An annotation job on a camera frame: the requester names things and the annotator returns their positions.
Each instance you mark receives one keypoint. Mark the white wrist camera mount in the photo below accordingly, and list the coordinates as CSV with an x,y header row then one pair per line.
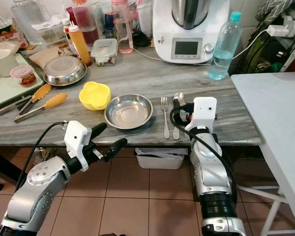
x,y
202,110
76,137

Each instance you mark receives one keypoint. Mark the dark blue bottle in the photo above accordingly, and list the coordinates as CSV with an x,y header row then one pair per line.
x,y
109,24

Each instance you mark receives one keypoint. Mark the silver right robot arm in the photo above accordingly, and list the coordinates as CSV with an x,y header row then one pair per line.
x,y
209,172

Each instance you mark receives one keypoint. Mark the glass food container with lid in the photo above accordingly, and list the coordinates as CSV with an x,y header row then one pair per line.
x,y
104,48

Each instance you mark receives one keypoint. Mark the yellow flower-shaped bowl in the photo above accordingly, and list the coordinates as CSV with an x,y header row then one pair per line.
x,y
94,95

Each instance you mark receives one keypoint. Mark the white power adapter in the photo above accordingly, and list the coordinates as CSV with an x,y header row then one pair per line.
x,y
278,30

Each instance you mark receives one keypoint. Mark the shallow steel plate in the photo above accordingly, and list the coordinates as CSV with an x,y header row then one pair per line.
x,y
128,112

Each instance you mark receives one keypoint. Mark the large clear plastic jar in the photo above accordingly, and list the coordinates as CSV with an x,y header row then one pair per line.
x,y
27,14

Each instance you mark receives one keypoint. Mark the covered steel bowl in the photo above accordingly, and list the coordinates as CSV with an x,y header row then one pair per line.
x,y
64,70

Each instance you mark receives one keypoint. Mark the grey patterned cushion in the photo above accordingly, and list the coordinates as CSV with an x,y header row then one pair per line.
x,y
275,10

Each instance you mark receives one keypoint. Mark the white kitchen food processor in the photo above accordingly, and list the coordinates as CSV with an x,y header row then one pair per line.
x,y
164,29

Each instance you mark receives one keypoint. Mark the steel spoon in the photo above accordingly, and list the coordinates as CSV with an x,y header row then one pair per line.
x,y
176,133

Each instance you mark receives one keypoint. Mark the brown paper bag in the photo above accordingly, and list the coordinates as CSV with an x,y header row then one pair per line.
x,y
44,56

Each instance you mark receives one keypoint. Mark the white folding table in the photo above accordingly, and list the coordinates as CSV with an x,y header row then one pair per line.
x,y
275,113

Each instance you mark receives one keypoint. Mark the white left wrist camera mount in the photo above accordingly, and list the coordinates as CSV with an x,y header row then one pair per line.
x,y
76,137

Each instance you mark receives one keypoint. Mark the pink drinking bottle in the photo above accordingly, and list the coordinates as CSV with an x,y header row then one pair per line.
x,y
123,29

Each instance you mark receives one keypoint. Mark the plastic tub with red contents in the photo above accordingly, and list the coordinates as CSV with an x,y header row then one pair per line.
x,y
24,76

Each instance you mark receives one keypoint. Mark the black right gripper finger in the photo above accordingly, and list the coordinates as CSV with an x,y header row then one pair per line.
x,y
177,103

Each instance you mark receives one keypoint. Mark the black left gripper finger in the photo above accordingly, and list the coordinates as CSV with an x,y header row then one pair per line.
x,y
99,130
115,149

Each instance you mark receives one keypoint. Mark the clear water bottle blue cap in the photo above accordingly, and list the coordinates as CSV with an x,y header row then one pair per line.
x,y
225,49

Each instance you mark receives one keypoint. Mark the steel fork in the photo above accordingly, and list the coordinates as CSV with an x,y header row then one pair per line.
x,y
164,103

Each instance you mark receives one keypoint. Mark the jar with red contents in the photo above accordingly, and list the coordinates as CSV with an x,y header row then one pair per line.
x,y
86,24

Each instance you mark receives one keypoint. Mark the orange sauce squeeze bottle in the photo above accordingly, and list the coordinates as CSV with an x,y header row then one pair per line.
x,y
80,46

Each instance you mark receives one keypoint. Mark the white ceramic mug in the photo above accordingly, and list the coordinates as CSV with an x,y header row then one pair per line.
x,y
4,63

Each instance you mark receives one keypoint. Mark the white plastic bin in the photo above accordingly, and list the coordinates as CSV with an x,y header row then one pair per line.
x,y
160,160

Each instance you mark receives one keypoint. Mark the white tray with dark rim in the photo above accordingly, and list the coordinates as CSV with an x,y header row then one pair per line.
x,y
6,91

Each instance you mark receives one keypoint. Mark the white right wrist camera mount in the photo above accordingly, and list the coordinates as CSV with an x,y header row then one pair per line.
x,y
202,110

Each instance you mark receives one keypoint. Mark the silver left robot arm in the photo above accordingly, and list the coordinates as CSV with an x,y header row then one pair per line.
x,y
32,194

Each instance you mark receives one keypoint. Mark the steel tongs with orange tips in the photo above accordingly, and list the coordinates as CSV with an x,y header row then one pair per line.
x,y
56,101
43,92

